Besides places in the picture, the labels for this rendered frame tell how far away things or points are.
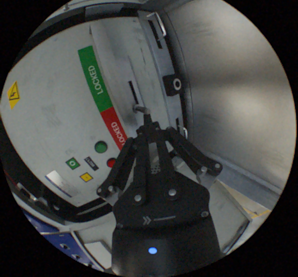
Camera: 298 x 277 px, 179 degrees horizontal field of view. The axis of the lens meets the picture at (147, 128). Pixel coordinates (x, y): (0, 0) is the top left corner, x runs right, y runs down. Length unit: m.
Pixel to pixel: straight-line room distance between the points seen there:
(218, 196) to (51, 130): 0.65
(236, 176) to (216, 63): 0.35
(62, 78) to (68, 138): 0.13
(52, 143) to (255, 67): 0.47
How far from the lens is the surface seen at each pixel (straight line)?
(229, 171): 0.39
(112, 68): 0.19
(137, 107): 0.23
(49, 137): 0.26
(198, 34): 0.29
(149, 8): 0.38
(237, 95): 0.27
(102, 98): 0.22
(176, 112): 0.32
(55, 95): 0.24
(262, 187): 0.44
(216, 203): 0.54
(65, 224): 0.60
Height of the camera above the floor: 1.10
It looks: 20 degrees down
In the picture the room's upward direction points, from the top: 120 degrees counter-clockwise
